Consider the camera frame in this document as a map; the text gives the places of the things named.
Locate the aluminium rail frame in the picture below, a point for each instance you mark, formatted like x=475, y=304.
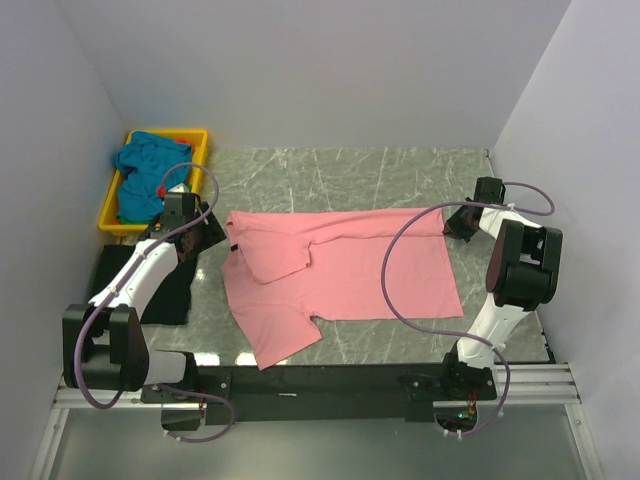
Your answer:
x=534, y=429

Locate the orange t shirt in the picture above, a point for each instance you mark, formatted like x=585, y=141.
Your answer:
x=183, y=141

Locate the pink t shirt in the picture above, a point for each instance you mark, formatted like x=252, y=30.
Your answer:
x=285, y=269

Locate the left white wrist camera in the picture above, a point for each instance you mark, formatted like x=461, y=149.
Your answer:
x=180, y=188

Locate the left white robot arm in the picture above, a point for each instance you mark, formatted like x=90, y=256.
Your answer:
x=103, y=342

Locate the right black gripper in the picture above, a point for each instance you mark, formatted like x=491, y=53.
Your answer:
x=454, y=229

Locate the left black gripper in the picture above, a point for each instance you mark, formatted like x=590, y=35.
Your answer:
x=212, y=231

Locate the black base beam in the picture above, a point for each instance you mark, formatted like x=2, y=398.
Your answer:
x=330, y=392

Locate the folded black t shirt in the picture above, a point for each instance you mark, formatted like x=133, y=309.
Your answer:
x=171, y=301

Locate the teal t shirt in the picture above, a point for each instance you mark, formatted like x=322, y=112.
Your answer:
x=144, y=162

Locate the yellow plastic bin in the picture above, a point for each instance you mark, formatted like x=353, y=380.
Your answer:
x=191, y=176

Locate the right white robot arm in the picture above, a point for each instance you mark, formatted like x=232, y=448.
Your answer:
x=522, y=274

